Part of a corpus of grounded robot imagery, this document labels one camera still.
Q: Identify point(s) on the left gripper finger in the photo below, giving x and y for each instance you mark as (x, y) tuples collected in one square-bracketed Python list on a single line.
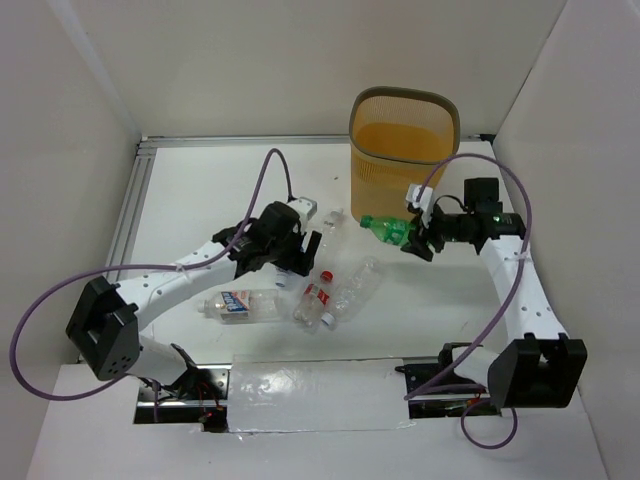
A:
[(307, 259), (290, 261)]

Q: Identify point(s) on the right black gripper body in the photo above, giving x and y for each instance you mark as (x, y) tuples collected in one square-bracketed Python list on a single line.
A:
[(447, 227)]

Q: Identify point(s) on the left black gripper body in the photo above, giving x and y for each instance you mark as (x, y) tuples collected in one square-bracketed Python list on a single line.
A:
[(305, 253)]

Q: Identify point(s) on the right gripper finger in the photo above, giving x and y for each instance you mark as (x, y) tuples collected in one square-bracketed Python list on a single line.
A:
[(420, 223), (418, 247)]

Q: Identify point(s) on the blue label plastic bottle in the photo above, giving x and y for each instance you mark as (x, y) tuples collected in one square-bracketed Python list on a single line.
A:
[(282, 277)]

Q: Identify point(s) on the clear bottle blue-white cap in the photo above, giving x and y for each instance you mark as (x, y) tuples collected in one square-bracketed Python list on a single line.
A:
[(353, 293)]

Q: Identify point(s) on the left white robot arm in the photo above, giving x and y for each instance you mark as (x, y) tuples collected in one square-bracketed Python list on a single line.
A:
[(109, 318)]

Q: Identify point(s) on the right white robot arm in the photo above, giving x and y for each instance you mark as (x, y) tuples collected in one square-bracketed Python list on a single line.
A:
[(541, 365)]

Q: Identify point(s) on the orange mesh waste bin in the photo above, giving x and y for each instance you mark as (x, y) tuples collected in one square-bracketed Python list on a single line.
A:
[(397, 136)]

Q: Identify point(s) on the clear bottle white cap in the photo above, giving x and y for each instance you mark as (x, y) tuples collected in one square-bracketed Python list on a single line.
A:
[(331, 241)]

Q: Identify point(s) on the red cap cola bottle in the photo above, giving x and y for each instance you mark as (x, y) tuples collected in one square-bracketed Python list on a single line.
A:
[(312, 304)]

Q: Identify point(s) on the clear bottle blue-orange label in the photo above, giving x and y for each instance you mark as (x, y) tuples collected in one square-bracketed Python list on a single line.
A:
[(233, 307)]

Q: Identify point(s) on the silver tape sheet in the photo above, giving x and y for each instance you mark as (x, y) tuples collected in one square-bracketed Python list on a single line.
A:
[(324, 396)]

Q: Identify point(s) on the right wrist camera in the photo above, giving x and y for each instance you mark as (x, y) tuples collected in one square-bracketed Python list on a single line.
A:
[(419, 201)]

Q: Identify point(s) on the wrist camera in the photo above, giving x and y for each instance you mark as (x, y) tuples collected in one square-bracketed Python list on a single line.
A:
[(419, 201), (305, 207)]

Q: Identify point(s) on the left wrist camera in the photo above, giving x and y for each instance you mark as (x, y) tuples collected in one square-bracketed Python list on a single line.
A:
[(305, 207)]

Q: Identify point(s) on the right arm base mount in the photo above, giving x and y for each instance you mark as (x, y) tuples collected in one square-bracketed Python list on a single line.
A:
[(448, 399)]

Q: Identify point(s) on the aluminium frame rail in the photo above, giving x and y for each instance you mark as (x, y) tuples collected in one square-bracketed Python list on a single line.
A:
[(183, 191)]

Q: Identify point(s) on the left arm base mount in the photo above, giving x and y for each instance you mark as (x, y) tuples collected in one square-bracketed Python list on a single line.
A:
[(201, 403)]

